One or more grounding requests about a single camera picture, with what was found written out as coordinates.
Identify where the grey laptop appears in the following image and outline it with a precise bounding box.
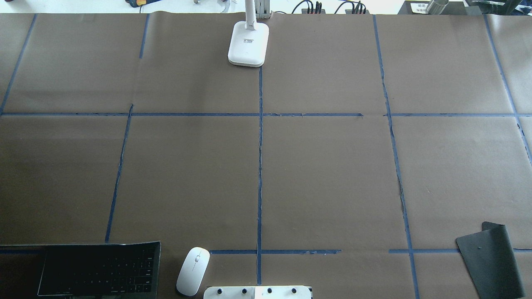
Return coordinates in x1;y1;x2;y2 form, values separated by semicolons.
0;242;161;299

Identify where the white desk lamp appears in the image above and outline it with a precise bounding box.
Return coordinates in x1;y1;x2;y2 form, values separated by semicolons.
228;0;270;68

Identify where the black mouse pad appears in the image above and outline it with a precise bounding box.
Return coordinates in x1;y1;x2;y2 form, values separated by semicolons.
456;221;526;299

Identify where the black usb hub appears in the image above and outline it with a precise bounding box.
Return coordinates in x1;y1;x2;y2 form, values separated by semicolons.
345;6;369;15
301;7;326;15

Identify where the white wireless mouse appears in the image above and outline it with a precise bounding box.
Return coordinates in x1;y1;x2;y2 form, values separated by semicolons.
175;247;210;297

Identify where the aluminium frame post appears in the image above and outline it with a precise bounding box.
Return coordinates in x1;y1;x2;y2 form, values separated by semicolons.
254;0;271;19

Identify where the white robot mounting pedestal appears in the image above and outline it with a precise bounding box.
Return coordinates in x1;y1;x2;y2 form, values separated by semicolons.
203;285;313;299

